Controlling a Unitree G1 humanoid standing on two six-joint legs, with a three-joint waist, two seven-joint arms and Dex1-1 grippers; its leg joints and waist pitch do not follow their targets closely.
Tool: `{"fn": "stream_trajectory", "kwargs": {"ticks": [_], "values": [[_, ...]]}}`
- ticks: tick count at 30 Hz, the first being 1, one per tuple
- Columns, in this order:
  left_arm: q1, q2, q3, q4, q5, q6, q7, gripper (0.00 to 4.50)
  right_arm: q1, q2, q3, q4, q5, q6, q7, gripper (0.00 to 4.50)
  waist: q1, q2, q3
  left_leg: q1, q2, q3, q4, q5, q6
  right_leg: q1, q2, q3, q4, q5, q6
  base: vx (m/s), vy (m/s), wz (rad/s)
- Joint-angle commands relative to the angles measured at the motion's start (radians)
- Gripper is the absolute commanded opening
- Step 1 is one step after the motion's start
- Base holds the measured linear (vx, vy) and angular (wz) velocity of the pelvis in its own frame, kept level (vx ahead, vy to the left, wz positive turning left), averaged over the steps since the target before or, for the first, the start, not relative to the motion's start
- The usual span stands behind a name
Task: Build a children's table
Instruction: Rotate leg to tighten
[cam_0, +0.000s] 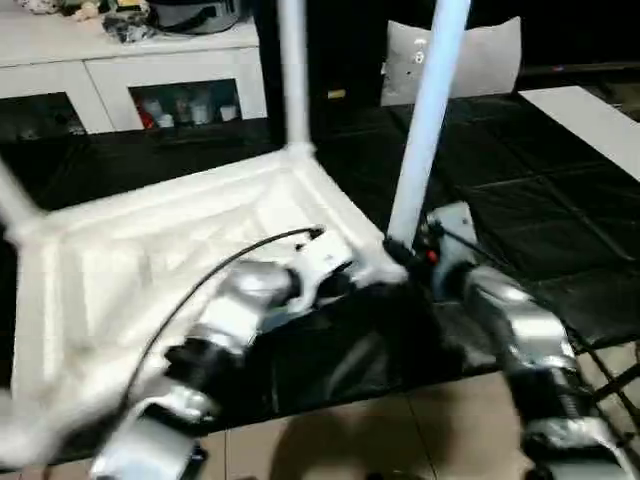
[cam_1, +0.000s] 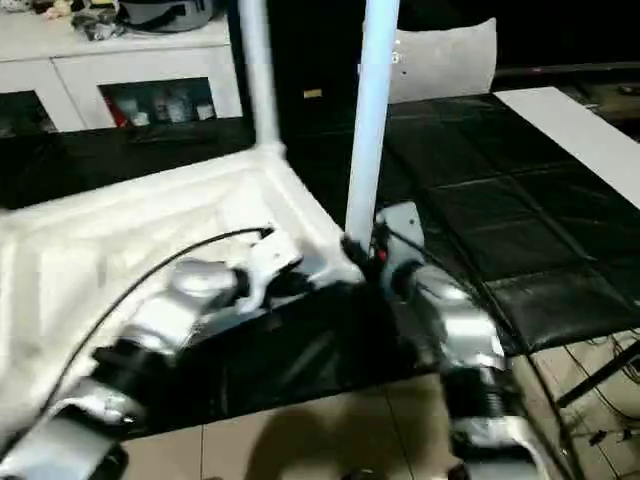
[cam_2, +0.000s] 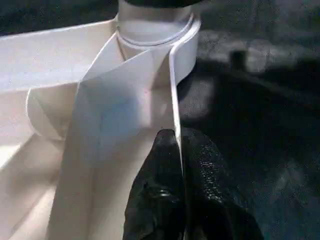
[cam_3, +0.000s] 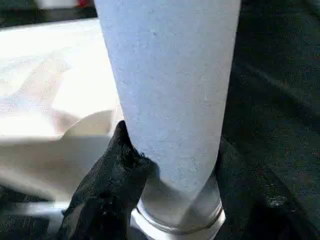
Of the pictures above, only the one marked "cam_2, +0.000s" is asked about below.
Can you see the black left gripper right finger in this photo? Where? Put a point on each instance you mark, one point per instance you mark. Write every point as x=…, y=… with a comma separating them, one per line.
x=215, y=200

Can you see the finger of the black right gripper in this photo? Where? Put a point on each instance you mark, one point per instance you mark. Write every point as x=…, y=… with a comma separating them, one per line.
x=162, y=3

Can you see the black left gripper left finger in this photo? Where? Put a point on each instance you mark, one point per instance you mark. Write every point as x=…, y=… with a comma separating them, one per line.
x=157, y=197

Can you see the white plastic table leg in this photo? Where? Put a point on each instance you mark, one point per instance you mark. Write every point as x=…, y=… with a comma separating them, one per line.
x=150, y=25

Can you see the white plastic table top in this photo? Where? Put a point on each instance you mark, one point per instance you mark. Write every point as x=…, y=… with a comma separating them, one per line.
x=75, y=125

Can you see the black work mat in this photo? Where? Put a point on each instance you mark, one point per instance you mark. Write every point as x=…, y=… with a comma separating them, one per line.
x=262, y=137

